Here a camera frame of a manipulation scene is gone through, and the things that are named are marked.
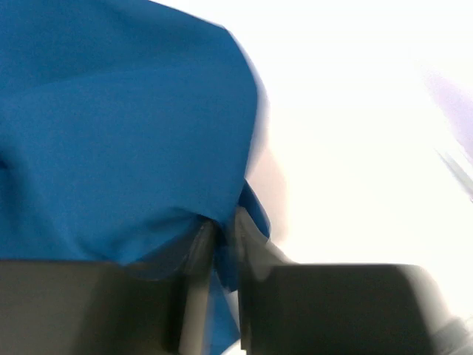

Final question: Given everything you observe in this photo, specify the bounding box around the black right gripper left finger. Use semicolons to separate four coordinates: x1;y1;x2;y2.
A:
1;220;214;354

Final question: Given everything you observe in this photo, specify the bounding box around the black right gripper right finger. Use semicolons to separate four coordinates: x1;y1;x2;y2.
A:
234;208;472;354

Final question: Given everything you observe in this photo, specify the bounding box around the blue and black jacket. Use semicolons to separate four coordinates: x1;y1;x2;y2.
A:
1;1;269;354

